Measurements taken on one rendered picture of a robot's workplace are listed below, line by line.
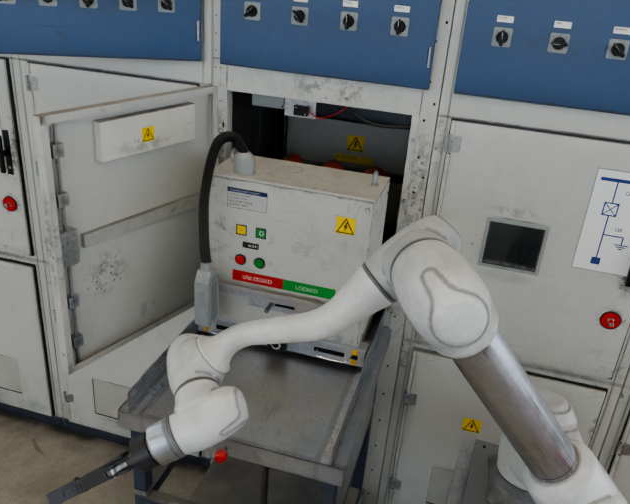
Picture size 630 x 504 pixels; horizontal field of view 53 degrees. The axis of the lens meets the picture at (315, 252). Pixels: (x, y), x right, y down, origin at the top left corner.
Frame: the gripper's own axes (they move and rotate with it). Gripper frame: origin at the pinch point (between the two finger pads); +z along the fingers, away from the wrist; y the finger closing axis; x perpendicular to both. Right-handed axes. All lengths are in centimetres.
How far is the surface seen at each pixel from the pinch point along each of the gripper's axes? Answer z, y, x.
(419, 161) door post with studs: -111, 49, 35
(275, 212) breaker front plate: -66, 41, 39
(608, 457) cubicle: -129, 78, -78
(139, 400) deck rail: -10.3, 38.2, 9.3
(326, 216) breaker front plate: -78, 37, 31
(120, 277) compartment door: -16, 54, 44
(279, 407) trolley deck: -43, 40, -10
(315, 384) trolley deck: -54, 50, -10
